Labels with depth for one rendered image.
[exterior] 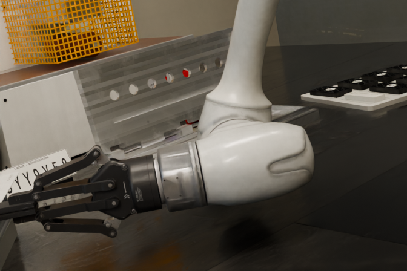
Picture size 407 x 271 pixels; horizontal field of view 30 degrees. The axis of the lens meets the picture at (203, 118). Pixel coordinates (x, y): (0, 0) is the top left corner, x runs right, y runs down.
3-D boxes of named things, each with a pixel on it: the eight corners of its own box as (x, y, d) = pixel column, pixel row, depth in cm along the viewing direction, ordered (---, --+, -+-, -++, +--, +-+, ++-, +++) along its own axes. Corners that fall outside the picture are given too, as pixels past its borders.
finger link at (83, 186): (115, 190, 101) (114, 180, 101) (31, 204, 100) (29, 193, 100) (116, 182, 105) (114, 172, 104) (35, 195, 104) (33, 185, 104)
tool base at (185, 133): (165, 185, 136) (161, 166, 135) (100, 173, 151) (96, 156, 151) (320, 118, 164) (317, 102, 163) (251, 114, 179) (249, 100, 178)
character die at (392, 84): (399, 94, 168) (398, 89, 168) (369, 91, 177) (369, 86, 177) (415, 89, 171) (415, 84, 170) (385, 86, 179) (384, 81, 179)
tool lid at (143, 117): (76, 69, 147) (72, 71, 149) (106, 163, 149) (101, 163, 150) (235, 26, 175) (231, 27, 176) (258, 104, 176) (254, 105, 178)
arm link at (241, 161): (211, 222, 99) (203, 195, 112) (327, 199, 100) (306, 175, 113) (196, 142, 97) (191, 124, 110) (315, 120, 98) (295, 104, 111)
